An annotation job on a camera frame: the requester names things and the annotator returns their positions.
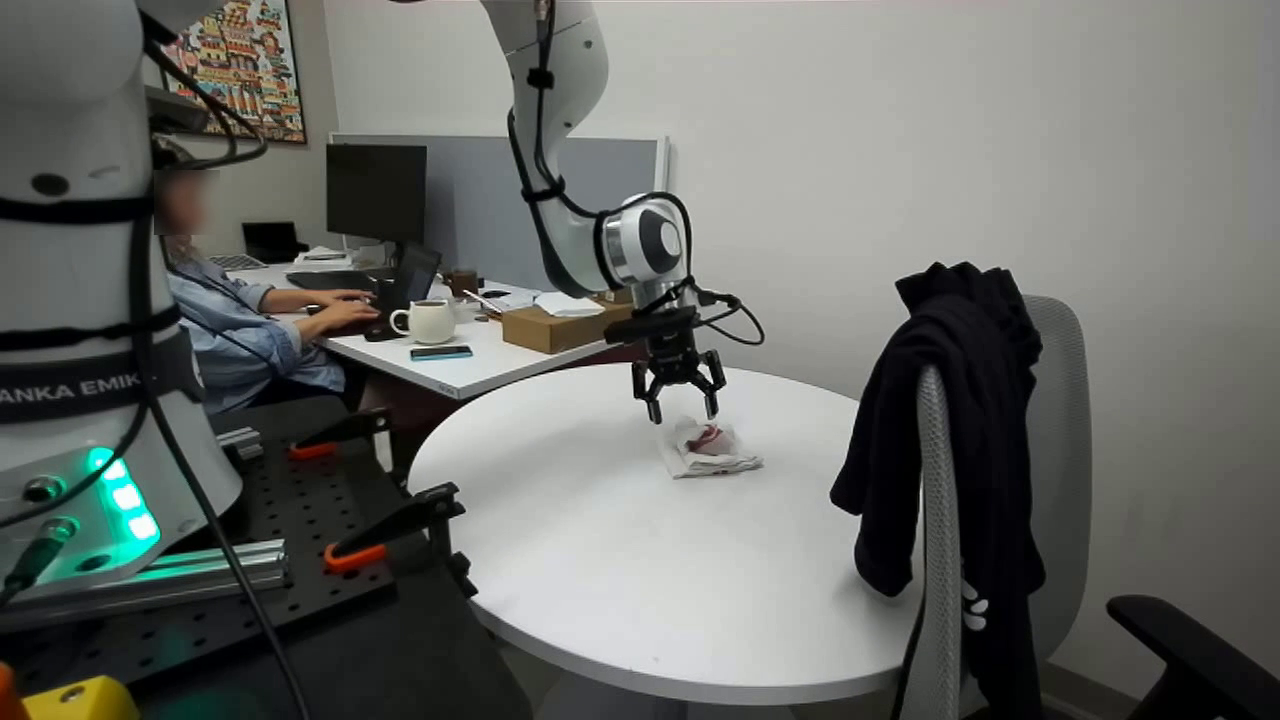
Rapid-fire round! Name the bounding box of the cardboard box on desk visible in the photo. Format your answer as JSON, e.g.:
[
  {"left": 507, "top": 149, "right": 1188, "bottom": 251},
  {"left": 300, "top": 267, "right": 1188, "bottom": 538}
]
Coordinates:
[{"left": 500, "top": 306, "right": 626, "bottom": 354}]

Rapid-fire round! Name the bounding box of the seated person at desk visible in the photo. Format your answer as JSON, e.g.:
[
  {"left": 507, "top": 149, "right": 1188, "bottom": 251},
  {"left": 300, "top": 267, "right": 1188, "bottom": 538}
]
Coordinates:
[{"left": 151, "top": 145, "right": 377, "bottom": 423}]

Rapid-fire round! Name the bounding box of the dark smartphone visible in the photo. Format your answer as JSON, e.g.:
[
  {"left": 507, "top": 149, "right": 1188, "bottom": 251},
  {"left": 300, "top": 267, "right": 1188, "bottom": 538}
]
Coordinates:
[{"left": 406, "top": 343, "right": 473, "bottom": 361}]

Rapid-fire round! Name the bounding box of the orange black clamp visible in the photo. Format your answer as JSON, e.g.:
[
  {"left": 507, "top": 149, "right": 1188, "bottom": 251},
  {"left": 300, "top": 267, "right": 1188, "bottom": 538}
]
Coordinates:
[
  {"left": 320, "top": 485, "right": 462, "bottom": 578},
  {"left": 289, "top": 411, "right": 397, "bottom": 471}
]

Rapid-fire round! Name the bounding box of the orange black clamp right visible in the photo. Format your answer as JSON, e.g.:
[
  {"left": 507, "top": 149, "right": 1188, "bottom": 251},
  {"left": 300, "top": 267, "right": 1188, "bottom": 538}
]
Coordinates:
[{"left": 289, "top": 411, "right": 397, "bottom": 471}]

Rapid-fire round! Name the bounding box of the grey partition screen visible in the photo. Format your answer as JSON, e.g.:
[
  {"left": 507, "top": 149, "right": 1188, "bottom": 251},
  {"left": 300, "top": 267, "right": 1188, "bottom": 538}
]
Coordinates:
[{"left": 322, "top": 135, "right": 662, "bottom": 287}]

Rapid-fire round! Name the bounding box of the white towel with red stripes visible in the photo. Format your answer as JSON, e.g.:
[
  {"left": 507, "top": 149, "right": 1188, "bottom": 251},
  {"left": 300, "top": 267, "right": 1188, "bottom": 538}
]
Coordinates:
[{"left": 659, "top": 418, "right": 761, "bottom": 479}]

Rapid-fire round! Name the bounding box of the black laptop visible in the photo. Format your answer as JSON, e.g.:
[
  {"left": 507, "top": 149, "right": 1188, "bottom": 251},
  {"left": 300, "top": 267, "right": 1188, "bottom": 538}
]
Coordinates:
[{"left": 369, "top": 250, "right": 441, "bottom": 311}]

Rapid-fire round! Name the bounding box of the black computer monitor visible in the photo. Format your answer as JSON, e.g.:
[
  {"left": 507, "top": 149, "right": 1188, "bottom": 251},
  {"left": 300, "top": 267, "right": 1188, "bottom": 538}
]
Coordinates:
[{"left": 322, "top": 145, "right": 429, "bottom": 263}]

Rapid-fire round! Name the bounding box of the white side desk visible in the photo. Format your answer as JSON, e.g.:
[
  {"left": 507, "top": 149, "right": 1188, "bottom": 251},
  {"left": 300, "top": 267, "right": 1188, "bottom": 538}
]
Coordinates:
[{"left": 234, "top": 251, "right": 630, "bottom": 403}]

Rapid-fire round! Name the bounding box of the colourful wall picture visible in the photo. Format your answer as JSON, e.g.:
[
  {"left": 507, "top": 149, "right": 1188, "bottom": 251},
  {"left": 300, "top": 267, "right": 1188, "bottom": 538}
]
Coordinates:
[{"left": 169, "top": 0, "right": 306, "bottom": 145}]

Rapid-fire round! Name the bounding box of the black jacket on chair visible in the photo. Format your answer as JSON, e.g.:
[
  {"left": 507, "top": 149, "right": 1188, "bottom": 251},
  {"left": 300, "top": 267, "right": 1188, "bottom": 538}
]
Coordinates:
[{"left": 828, "top": 262, "right": 1049, "bottom": 720}]

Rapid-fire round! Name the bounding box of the yellow box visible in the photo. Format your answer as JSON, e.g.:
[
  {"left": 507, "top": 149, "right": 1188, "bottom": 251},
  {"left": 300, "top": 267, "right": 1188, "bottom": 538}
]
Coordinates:
[{"left": 25, "top": 675, "right": 138, "bottom": 720}]

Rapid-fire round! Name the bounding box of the black chair armrest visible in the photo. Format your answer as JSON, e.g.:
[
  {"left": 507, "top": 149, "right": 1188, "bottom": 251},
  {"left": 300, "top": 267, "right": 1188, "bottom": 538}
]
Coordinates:
[{"left": 1107, "top": 596, "right": 1280, "bottom": 720}]

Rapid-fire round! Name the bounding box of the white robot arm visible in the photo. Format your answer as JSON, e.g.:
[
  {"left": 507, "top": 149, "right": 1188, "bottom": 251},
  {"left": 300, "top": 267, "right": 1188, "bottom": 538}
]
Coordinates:
[{"left": 0, "top": 0, "right": 690, "bottom": 596}]

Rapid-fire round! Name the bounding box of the black perforated mounting board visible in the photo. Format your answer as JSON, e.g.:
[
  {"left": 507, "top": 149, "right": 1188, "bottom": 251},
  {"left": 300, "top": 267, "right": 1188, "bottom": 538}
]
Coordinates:
[{"left": 0, "top": 445, "right": 406, "bottom": 687}]

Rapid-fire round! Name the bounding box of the orange black clamp left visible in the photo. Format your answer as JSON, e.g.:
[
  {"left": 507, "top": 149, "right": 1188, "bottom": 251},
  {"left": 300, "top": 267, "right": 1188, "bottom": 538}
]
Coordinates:
[{"left": 320, "top": 485, "right": 462, "bottom": 578}]

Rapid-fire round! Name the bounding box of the white coffee cup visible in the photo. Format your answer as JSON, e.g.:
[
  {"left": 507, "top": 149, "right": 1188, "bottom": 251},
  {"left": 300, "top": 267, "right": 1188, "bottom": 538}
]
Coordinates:
[{"left": 387, "top": 299, "right": 455, "bottom": 343}]

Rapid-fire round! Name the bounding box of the grey office chair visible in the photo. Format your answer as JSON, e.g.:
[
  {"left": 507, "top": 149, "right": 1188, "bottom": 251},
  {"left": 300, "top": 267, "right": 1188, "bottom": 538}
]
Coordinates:
[{"left": 901, "top": 293, "right": 1096, "bottom": 720}]

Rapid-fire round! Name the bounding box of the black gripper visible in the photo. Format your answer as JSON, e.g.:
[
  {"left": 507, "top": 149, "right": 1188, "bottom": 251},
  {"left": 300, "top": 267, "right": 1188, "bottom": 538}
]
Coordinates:
[{"left": 603, "top": 310, "right": 725, "bottom": 423}]

